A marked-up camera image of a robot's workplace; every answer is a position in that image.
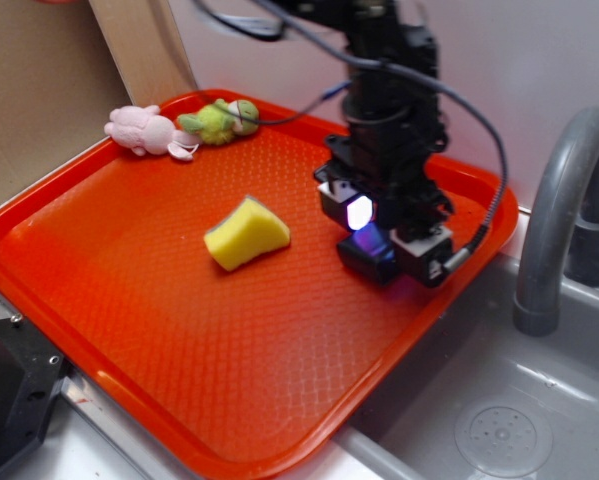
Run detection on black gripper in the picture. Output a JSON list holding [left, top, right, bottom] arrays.
[[314, 99, 454, 288]]

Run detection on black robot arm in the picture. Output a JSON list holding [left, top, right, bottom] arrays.
[[263, 1, 454, 288]]

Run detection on cardboard box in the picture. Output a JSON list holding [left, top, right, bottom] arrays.
[[0, 1, 196, 205]]

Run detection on yellow green sponge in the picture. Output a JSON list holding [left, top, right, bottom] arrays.
[[203, 196, 291, 272]]

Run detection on red plastic tray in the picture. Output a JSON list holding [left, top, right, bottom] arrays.
[[0, 102, 518, 479]]

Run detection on grey sink faucet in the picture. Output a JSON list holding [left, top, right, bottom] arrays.
[[513, 106, 599, 337]]

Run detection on grey plastic sink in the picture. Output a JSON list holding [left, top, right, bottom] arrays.
[[336, 256, 599, 479]]

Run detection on green plush frog toy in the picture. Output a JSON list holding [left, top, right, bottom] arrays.
[[177, 99, 260, 146]]

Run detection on pink plush bunny toy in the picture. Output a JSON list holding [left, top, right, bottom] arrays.
[[104, 105, 201, 161]]

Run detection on grey braided cable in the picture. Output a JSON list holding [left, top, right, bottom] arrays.
[[193, 0, 509, 274]]

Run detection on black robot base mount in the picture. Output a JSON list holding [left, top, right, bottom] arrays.
[[0, 318, 67, 475]]

